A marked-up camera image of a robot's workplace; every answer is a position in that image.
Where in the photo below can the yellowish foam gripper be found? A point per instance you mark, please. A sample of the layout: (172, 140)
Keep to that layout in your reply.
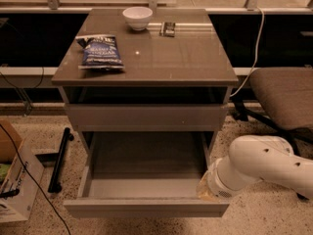
(215, 184)

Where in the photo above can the grey drawer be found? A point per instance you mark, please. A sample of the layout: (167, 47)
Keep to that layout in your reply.
(145, 174)
(145, 117)

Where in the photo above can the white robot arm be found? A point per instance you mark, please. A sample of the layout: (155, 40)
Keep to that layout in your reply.
(252, 159)

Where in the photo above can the grey drawer cabinet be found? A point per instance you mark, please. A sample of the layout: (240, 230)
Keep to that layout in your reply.
(190, 68)

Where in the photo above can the grey top drawer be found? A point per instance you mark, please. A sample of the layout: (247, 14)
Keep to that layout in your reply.
(145, 117)

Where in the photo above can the grey office chair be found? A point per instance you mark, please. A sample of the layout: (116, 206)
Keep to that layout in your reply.
(286, 96)

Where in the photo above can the black metal bar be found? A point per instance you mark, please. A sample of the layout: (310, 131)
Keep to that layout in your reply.
(55, 186)

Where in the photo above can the small dark snack packet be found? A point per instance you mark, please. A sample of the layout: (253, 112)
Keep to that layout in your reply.
(167, 29)

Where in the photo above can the blue chip bag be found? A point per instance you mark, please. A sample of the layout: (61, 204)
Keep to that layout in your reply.
(100, 51)

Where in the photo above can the white cardboard box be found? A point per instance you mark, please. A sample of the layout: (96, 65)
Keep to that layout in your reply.
(22, 178)

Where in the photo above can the white bowl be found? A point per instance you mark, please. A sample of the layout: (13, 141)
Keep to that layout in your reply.
(137, 18)

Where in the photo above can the brown cardboard box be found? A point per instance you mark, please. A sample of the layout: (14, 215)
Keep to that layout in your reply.
(9, 141)

